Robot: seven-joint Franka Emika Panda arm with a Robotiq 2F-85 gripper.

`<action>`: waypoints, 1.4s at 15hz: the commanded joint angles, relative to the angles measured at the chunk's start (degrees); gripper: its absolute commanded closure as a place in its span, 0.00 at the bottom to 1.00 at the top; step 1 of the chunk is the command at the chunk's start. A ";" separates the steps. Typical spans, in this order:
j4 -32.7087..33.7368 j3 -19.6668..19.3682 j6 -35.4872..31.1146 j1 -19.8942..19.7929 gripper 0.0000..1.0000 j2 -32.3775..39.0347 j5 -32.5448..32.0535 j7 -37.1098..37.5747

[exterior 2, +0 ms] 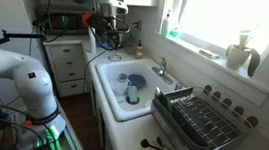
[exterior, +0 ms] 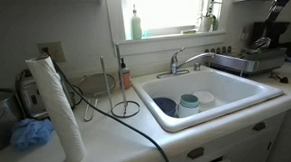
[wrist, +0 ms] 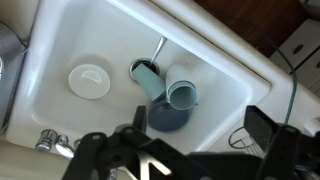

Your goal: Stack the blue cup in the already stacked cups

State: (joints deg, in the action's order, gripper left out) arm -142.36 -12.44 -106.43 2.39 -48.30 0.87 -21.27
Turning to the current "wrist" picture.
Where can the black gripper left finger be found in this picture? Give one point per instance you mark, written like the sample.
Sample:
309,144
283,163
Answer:
139,120

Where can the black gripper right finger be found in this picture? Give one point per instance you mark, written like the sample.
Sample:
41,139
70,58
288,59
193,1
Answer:
260,127

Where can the light blue plastic cup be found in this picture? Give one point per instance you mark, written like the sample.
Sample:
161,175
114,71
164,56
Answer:
153,85

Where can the light blue inner stacked cup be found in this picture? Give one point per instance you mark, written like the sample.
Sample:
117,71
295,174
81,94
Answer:
182,95

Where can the white outer stacked cup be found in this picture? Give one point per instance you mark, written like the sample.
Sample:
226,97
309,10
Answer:
178,76

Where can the dark blue plate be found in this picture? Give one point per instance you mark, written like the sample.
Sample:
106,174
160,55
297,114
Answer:
164,118

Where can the metal sink drain strainer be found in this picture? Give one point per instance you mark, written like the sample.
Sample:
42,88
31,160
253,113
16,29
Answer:
146,61

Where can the white bowl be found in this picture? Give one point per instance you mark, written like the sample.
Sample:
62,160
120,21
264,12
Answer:
89,81

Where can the white ceramic sink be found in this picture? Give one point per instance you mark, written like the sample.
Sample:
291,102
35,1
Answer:
228,73

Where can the white drawer cabinet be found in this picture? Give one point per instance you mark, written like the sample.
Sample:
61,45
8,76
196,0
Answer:
302,49

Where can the silver metal fork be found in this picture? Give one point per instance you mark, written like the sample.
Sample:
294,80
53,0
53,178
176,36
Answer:
159,47

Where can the chrome faucet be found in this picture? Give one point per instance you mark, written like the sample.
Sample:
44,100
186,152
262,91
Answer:
50,138

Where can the wire sponge holder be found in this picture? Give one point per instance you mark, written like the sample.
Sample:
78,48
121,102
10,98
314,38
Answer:
240,139

